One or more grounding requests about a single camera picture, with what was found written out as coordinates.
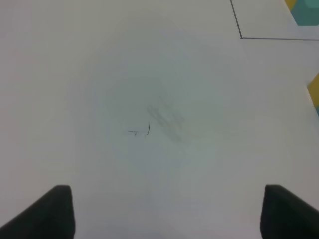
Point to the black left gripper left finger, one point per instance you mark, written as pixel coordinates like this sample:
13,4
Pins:
50,217

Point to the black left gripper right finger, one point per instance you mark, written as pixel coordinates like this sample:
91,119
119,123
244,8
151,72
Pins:
286,216

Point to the yellow template block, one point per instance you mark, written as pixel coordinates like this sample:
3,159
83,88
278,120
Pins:
290,4

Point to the green template block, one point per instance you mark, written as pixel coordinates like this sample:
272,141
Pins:
306,12

